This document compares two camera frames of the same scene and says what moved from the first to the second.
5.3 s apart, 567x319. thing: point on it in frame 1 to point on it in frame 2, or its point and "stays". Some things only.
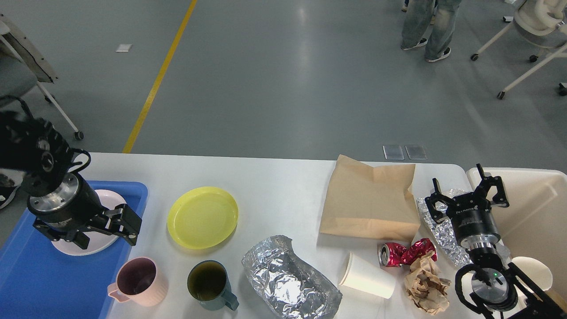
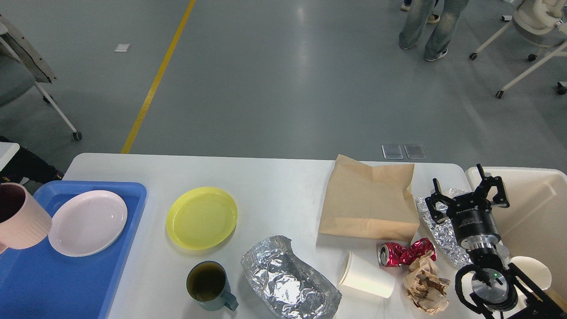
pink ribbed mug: x=140 y=280 to x=24 y=221
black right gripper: x=471 y=215 stays
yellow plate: x=201 y=217 stays
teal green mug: x=208 y=283 stays
